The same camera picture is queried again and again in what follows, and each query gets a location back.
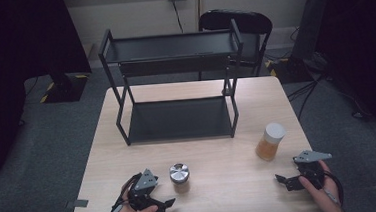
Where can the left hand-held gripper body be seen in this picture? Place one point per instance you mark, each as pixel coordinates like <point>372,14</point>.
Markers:
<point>141,189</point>

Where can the silver metal can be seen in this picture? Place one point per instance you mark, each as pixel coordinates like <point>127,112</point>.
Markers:
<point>180,175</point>

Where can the black chair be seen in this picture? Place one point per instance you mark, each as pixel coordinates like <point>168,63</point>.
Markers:
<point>253,24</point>

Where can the black curtain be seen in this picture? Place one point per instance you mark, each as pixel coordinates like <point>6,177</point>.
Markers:
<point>362,40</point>
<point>12,64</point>

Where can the black stand base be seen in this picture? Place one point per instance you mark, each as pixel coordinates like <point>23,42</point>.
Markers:
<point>66,89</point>
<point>290,70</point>

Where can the person's right hand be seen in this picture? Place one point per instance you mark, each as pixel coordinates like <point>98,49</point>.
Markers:
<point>328,199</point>

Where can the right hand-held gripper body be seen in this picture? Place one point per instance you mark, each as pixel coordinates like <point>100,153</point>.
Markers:
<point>312,172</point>

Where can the black metal shelf rack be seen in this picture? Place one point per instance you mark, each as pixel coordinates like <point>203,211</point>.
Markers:
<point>178,120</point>

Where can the grey tape strip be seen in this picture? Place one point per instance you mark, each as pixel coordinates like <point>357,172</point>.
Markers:
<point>78,203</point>

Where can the amber jar with white lid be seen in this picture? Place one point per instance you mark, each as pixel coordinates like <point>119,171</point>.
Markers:
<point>269,143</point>

